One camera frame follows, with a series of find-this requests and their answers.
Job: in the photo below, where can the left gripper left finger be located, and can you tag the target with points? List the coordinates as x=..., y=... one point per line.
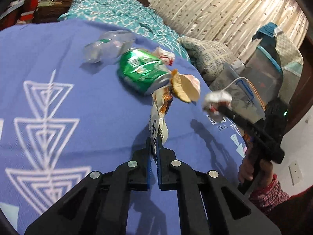
x=99, y=203

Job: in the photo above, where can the red checked sleeve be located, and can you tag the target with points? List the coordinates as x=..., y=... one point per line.
x=265, y=199

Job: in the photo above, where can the green crushed can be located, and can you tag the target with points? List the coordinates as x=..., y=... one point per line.
x=143, y=71

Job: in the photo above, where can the pink paper cup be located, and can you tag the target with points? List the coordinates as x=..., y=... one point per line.
x=191, y=86

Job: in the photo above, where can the clear plastic storage box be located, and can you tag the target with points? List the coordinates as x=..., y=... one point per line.
x=251, y=86

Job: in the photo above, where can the blue patterned bed sheet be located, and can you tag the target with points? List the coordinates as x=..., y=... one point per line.
x=62, y=119

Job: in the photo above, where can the white snack pouch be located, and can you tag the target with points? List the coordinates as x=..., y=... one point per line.
x=161, y=101

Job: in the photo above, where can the red silver candy wrapper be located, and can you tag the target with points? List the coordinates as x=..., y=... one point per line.
x=213, y=100

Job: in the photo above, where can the person right hand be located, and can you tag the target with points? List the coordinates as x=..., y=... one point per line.
x=247, y=169

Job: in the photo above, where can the checked grey blanket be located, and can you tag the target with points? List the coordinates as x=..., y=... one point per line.
x=207, y=56

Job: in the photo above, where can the red white paper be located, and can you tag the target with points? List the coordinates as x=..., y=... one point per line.
x=165, y=56

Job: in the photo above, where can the teal patterned quilt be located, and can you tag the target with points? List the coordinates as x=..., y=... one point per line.
x=130, y=14

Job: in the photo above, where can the beige leaf curtain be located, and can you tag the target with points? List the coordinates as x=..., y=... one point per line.
x=233, y=22

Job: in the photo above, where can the clear plastic bottle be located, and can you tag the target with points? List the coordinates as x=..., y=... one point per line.
x=110, y=45

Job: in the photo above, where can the red gift box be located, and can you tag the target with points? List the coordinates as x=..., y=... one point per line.
x=29, y=8

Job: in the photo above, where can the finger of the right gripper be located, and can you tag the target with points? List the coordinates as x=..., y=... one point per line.
x=243, y=123

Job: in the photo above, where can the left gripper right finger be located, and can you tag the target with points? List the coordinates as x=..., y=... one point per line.
x=207, y=202

